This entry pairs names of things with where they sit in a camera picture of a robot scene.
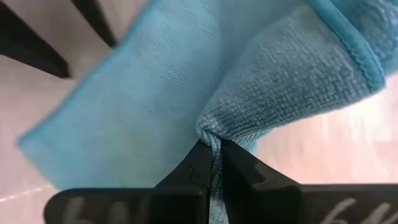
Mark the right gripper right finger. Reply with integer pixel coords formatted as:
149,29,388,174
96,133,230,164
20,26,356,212
220,139,398,224

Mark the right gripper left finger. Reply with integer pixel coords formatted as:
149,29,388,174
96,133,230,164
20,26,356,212
43,139,215,224

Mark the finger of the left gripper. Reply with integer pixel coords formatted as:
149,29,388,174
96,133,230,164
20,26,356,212
0,0,71,79
70,0,118,48

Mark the light blue microfiber towel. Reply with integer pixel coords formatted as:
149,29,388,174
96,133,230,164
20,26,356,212
17,0,398,224

